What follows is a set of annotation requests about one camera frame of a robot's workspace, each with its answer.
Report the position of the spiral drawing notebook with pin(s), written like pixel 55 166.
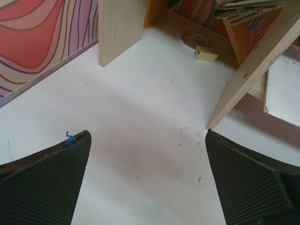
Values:
pixel 282 96

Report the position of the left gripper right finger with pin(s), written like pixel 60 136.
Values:
pixel 253 189

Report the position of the wooden bookshelf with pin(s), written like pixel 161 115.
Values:
pixel 121 23

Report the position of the yellow paper box under shelf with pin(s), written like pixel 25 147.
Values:
pixel 205 53

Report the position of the books behind shelf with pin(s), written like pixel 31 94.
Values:
pixel 243 23

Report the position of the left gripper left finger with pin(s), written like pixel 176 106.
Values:
pixel 43 188

